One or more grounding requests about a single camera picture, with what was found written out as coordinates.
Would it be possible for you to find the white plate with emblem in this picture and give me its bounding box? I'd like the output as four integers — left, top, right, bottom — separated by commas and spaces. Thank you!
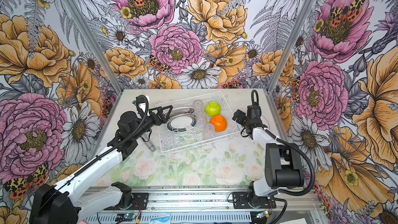
170, 106, 195, 117

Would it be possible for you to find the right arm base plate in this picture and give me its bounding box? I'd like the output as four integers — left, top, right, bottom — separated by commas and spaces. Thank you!
232, 191, 276, 209

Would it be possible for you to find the aluminium frame rail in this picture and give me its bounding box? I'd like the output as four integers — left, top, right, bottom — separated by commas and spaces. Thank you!
79, 187, 326, 224

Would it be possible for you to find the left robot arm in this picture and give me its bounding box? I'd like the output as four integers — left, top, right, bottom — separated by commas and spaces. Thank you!
29, 105, 173, 224

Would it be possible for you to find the clear glass far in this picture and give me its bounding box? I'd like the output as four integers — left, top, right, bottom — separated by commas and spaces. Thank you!
192, 100, 205, 114

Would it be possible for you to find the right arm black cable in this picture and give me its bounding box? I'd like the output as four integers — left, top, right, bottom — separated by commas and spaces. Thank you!
250, 89, 316, 224

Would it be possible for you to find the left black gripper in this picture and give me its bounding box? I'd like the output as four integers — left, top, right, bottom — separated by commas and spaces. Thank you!
133, 105, 174, 139

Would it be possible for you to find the clear glass middle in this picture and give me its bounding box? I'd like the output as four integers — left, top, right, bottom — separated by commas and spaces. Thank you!
195, 113, 207, 128

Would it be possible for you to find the green rimmed white plate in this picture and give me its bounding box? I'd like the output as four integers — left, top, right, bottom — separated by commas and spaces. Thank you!
166, 114, 198, 132

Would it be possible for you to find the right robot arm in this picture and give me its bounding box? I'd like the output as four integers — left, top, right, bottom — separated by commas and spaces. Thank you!
232, 105, 305, 207

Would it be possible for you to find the orange bowl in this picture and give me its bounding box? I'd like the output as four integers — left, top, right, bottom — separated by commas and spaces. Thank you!
209, 115, 228, 132

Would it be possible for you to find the small circuit board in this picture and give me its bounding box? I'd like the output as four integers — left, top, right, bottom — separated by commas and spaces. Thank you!
115, 213, 138, 224

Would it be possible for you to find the clear glass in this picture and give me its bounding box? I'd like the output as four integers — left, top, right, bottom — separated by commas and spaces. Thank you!
192, 100, 205, 114
195, 113, 207, 128
202, 123, 216, 141

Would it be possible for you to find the grey metal cylinder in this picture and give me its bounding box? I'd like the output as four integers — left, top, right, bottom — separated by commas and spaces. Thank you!
142, 135, 156, 152

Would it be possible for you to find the clear glass near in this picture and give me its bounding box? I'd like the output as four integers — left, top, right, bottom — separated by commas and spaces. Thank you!
202, 123, 216, 141

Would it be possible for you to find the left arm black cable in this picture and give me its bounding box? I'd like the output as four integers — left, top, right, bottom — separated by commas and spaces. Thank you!
30, 94, 150, 212

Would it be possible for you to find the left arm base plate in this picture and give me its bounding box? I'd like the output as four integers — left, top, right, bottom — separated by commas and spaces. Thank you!
104, 192, 149, 211

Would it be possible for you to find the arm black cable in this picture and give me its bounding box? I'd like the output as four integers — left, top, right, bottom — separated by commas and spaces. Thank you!
250, 89, 316, 224
30, 94, 150, 212

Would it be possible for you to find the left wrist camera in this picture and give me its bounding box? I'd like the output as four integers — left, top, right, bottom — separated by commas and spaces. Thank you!
133, 95, 149, 118

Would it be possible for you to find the white wire dish rack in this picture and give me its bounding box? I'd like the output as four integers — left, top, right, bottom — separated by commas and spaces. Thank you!
156, 90, 241, 152

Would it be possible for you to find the watermelon pattern plate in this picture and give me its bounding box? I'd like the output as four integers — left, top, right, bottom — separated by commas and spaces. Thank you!
261, 115, 270, 129

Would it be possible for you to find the lime green bowl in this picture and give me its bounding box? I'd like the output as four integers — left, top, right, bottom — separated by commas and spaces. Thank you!
205, 101, 221, 117

